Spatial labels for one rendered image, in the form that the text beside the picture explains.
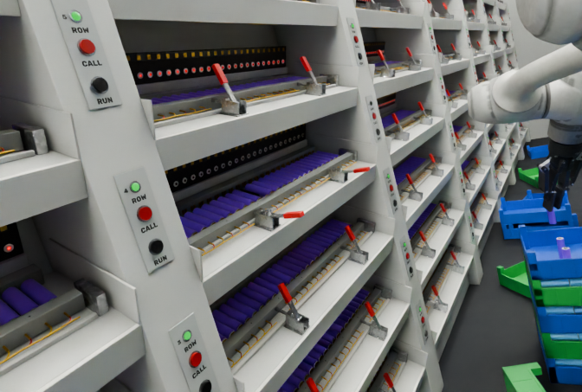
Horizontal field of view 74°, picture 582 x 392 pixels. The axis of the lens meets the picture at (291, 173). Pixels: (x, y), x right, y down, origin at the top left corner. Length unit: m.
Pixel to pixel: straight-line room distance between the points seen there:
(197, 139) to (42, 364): 0.31
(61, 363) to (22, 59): 0.33
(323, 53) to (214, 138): 0.52
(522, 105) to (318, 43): 0.50
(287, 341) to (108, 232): 0.39
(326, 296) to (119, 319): 0.44
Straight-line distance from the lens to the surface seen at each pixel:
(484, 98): 1.05
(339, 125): 1.03
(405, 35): 1.69
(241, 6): 0.72
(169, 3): 0.62
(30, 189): 0.46
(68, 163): 0.47
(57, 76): 0.48
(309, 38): 1.06
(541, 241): 1.42
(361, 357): 0.98
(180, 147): 0.55
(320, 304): 0.81
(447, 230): 1.57
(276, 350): 0.72
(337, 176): 0.87
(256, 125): 0.66
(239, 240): 0.64
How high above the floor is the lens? 0.92
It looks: 9 degrees down
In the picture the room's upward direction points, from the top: 16 degrees counter-clockwise
